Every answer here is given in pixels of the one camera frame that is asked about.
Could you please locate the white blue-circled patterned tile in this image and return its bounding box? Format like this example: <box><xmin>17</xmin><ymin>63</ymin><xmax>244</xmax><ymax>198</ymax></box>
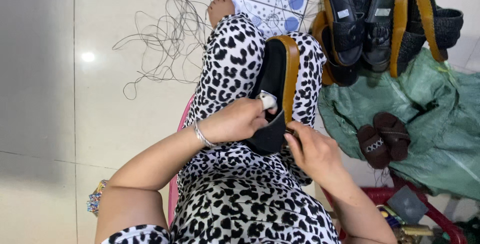
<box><xmin>226</xmin><ymin>0</ymin><xmax>318</xmax><ymax>38</ymax></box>

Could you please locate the colourful small packet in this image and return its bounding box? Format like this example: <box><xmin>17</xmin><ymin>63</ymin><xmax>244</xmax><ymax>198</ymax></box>
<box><xmin>376</xmin><ymin>204</ymin><xmax>406</xmax><ymax>230</ymax></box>

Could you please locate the red plastic stool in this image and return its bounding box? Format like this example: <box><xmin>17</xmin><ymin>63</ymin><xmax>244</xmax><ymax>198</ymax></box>
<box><xmin>322</xmin><ymin>172</ymin><xmax>468</xmax><ymax>244</ymax></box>

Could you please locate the person's left hand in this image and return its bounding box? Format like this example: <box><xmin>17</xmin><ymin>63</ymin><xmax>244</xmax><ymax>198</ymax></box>
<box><xmin>198</xmin><ymin>91</ymin><xmax>279</xmax><ymax>147</ymax></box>

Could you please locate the person's leopard print garment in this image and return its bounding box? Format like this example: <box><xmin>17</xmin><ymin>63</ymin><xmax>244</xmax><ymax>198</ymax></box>
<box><xmin>100</xmin><ymin>13</ymin><xmax>341</xmax><ymax>244</ymax></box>

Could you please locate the black tan-soled sandal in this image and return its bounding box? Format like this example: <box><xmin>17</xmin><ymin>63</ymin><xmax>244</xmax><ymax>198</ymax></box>
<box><xmin>244</xmin><ymin>35</ymin><xmax>301</xmax><ymax>157</ymax></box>

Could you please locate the silver bracelet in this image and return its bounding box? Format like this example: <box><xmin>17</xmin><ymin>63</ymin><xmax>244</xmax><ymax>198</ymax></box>
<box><xmin>193</xmin><ymin>120</ymin><xmax>218</xmax><ymax>149</ymax></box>

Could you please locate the pink plastic stool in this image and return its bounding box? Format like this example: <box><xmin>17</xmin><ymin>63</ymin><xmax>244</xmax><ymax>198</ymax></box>
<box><xmin>167</xmin><ymin>93</ymin><xmax>196</xmax><ymax>227</ymax></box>

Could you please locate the brown sandal strap white stitching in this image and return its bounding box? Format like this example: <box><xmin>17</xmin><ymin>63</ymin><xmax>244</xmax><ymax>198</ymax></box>
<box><xmin>356</xmin><ymin>124</ymin><xmax>393</xmax><ymax>170</ymax></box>

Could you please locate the colourful foil wrapper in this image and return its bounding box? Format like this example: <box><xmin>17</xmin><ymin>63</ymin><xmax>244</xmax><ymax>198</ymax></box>
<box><xmin>86</xmin><ymin>179</ymin><xmax>109</xmax><ymax>215</ymax></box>

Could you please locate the pile of black sandals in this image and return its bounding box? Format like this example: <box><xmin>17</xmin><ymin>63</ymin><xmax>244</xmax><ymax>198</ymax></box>
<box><xmin>310</xmin><ymin>0</ymin><xmax>464</xmax><ymax>87</ymax></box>

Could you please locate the person's right hand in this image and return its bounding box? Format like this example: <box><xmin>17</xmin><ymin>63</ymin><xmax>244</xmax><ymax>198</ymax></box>
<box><xmin>284</xmin><ymin>121</ymin><xmax>352</xmax><ymax>189</ymax></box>

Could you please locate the green woven sack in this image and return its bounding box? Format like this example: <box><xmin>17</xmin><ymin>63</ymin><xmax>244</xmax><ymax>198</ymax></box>
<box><xmin>317</xmin><ymin>47</ymin><xmax>480</xmax><ymax>202</ymax></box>

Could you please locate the tangle of black thread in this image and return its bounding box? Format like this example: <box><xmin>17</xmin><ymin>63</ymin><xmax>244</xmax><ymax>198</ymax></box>
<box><xmin>112</xmin><ymin>0</ymin><xmax>228</xmax><ymax>101</ymax></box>

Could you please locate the white finger wrap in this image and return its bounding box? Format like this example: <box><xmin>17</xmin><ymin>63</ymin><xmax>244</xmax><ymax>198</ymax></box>
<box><xmin>259</xmin><ymin>91</ymin><xmax>279</xmax><ymax>112</ymax></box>

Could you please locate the grey sanding block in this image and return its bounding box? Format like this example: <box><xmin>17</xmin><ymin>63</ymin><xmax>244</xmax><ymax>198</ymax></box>
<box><xmin>386</xmin><ymin>184</ymin><xmax>429</xmax><ymax>225</ymax></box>

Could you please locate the gold-coloured tube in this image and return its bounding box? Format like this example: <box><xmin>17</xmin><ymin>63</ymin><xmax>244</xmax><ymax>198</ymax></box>
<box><xmin>400</xmin><ymin>225</ymin><xmax>434</xmax><ymax>237</ymax></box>

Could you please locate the person's bare foot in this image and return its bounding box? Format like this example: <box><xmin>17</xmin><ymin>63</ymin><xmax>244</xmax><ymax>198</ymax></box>
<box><xmin>207</xmin><ymin>0</ymin><xmax>236</xmax><ymax>29</ymax></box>

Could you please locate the plain brown sandal strap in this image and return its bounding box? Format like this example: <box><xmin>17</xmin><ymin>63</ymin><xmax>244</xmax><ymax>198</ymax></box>
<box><xmin>373</xmin><ymin>112</ymin><xmax>412</xmax><ymax>162</ymax></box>

